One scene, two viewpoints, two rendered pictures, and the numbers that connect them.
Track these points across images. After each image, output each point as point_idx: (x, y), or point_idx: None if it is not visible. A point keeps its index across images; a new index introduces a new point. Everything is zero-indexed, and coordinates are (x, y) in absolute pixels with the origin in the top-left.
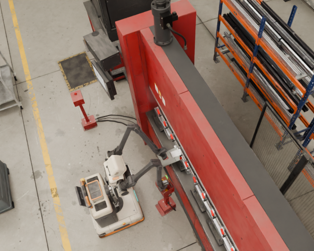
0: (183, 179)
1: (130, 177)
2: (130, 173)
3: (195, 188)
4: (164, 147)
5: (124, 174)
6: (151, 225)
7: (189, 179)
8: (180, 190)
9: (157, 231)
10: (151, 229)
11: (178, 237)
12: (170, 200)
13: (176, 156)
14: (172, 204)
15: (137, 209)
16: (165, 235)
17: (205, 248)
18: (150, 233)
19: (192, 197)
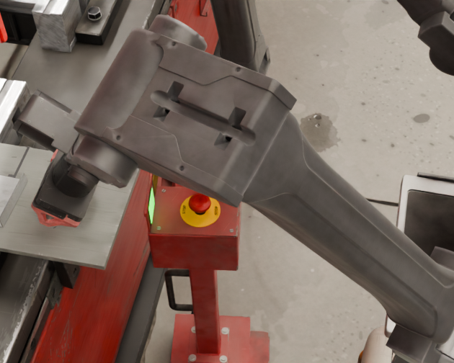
0: (82, 106)
1: None
2: (402, 230)
3: (77, 27)
4: (25, 106)
5: None
6: (339, 329)
7: (53, 93)
8: (129, 207)
9: (327, 288)
10: (347, 312)
11: (259, 223)
12: (186, 341)
13: None
14: (194, 320)
15: (384, 358)
16: (304, 256)
17: (208, 50)
18: (361, 301)
19: (123, 18)
